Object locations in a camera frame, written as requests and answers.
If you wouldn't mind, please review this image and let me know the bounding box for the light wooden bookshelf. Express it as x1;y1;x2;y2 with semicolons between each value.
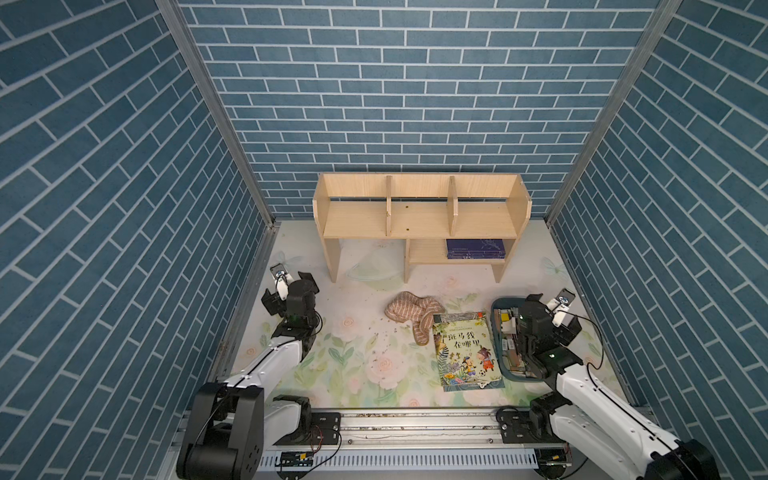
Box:
312;173;532;281

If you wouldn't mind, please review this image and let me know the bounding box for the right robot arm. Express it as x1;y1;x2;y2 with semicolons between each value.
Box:
516;289;720;479

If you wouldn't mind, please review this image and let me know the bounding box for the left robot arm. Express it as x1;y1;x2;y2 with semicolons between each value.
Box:
176;264;322;479

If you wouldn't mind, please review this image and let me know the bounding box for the teal tray of items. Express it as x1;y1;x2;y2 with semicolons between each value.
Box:
491;297;557;383

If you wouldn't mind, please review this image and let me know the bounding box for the floral table mat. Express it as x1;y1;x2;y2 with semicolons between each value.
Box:
242;218;625;410

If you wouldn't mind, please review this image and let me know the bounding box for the children's picture book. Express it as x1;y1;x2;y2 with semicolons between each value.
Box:
432;311;504;392

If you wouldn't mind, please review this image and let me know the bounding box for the dark blue book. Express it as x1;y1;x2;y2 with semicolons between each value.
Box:
446;239;506;260

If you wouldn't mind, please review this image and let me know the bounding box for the right circuit board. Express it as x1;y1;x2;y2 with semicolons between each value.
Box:
534;448;572;469

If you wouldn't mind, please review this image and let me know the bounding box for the circuit board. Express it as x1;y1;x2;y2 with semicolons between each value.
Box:
534;448;572;469
277;451;314;470

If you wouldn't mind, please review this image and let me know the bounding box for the left circuit board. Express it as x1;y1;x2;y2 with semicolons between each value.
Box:
277;451;314;470

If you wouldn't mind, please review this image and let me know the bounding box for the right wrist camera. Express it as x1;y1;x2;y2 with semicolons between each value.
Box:
547;288;576;327

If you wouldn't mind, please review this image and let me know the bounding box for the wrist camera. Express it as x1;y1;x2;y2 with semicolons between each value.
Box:
270;263;294;300
547;288;576;327

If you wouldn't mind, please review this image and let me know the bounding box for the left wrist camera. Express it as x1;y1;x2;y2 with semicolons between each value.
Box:
270;263;294;300

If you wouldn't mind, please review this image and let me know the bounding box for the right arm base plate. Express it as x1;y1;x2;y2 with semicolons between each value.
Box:
495;406;566;444

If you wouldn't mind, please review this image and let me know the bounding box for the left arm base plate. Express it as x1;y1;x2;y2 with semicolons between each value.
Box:
275;411;342;447

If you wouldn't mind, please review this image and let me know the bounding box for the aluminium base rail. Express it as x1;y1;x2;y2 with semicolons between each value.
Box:
170;407;667;451

